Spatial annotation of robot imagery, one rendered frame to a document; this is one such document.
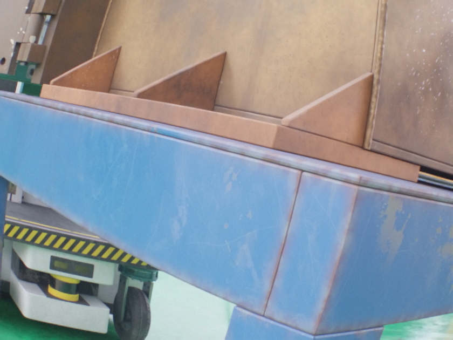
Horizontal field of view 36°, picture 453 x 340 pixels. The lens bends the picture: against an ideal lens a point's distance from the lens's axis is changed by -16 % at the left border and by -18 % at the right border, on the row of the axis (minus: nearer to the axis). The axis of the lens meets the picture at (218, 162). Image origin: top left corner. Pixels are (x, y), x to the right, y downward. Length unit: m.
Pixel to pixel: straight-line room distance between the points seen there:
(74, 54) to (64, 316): 0.94
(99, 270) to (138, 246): 1.34
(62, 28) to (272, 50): 0.41
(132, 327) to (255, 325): 1.58
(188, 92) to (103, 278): 1.12
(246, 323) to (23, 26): 0.79
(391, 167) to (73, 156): 0.31
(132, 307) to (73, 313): 0.21
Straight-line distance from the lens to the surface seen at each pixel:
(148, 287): 2.11
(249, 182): 0.51
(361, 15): 0.77
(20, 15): 1.20
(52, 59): 1.14
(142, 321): 2.05
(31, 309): 1.92
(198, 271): 0.54
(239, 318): 0.50
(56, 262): 1.90
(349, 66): 0.77
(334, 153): 0.71
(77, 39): 1.16
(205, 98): 0.90
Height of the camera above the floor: 0.64
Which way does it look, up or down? 2 degrees down
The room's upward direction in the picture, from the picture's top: 12 degrees clockwise
